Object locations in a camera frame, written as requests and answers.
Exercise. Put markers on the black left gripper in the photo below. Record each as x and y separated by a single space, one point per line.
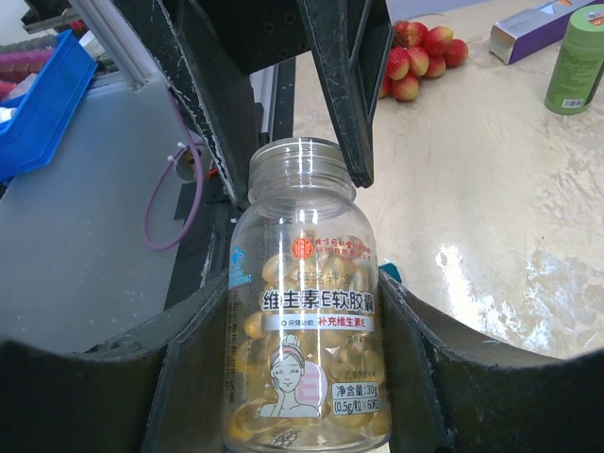
207 49

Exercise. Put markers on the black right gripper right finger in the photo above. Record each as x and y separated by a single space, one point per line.
454 389

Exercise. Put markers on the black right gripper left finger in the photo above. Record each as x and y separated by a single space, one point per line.
157 388

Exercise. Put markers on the teal weekly pill organizer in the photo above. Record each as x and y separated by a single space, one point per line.
392 271

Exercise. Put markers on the clear pill bottle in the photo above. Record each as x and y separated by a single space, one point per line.
305 368

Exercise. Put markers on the red cherry cluster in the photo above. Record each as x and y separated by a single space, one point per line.
418 52

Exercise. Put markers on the silver toothpaste box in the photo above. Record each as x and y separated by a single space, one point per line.
532 29

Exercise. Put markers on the blue plastic storage bin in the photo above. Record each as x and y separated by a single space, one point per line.
31 137

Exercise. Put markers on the green cylindrical bottle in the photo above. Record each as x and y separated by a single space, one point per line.
579 65

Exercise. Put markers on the aluminium frame rail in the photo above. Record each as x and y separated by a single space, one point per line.
109 27

